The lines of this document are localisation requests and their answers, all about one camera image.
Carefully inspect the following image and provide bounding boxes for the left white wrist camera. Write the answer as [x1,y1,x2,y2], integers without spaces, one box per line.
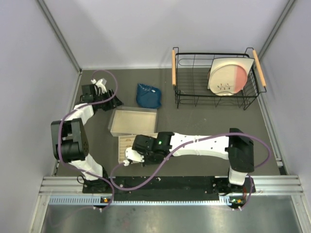
[91,78,107,95]

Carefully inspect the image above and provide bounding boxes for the beige jewelry box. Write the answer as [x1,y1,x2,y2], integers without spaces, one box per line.
[108,106,157,137]

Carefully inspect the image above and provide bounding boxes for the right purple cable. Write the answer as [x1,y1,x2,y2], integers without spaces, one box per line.
[110,132,272,211]

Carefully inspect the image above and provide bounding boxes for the cream and pink plate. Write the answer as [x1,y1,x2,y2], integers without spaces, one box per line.
[207,57,255,96]

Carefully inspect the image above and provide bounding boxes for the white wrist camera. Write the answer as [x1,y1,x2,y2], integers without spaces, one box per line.
[91,78,107,95]
[123,148,144,166]

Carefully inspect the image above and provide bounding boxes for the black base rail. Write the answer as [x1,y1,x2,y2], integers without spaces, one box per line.
[77,176,256,194]

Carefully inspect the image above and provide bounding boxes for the blue-grey cable duct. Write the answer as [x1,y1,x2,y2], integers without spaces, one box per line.
[49,195,237,206]

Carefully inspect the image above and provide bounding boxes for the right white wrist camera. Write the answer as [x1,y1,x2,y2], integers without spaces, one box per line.
[123,148,144,166]

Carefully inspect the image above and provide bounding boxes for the beige jewelry tray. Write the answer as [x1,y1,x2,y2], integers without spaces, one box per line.
[118,133,158,163]

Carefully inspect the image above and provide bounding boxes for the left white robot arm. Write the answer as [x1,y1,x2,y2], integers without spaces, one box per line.
[51,84,123,193]

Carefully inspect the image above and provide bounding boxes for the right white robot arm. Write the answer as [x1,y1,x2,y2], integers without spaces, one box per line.
[125,128,255,192]

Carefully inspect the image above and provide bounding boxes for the black wire dish rack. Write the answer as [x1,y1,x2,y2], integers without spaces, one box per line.
[172,47,267,110]

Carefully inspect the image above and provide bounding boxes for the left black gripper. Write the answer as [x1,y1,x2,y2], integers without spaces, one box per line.
[94,88,124,112]

